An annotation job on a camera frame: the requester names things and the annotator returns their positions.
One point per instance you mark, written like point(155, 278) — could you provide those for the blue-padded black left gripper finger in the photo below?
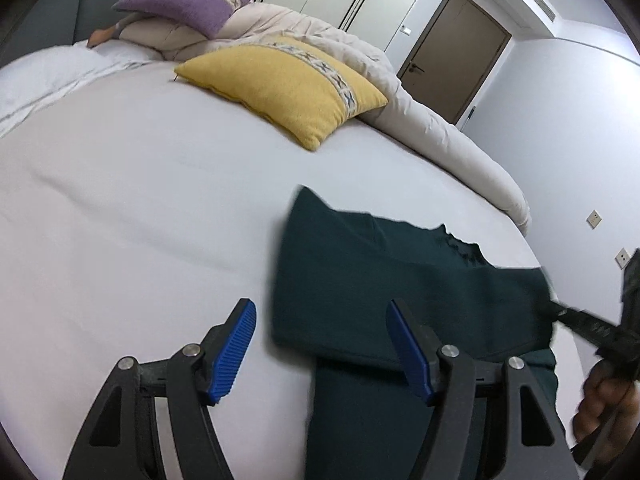
point(119, 438)

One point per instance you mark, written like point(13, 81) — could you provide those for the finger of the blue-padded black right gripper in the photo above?
point(526, 442)

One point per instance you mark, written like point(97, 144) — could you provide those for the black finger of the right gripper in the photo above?
point(596, 331)

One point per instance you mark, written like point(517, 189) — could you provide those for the dark green knit sweater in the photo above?
point(352, 292)

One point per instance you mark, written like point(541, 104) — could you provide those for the person's right hand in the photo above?
point(602, 391)

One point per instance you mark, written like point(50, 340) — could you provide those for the beige duvet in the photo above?
point(407, 121)

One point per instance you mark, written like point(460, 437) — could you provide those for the brown door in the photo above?
point(453, 57)

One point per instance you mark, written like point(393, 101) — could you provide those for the white pillow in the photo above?
point(39, 79)

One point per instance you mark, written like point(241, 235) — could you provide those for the yellow patterned cushion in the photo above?
point(299, 88)

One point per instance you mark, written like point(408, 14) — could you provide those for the brown plush toy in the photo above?
point(99, 36)

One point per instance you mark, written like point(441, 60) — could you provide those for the dark grey upholstered headboard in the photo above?
point(57, 23)

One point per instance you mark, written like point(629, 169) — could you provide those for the wall socket near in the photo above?
point(622, 258)

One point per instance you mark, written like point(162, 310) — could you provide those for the wall socket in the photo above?
point(622, 258)
point(594, 219)

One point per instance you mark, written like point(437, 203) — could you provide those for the wall socket far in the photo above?
point(594, 219)

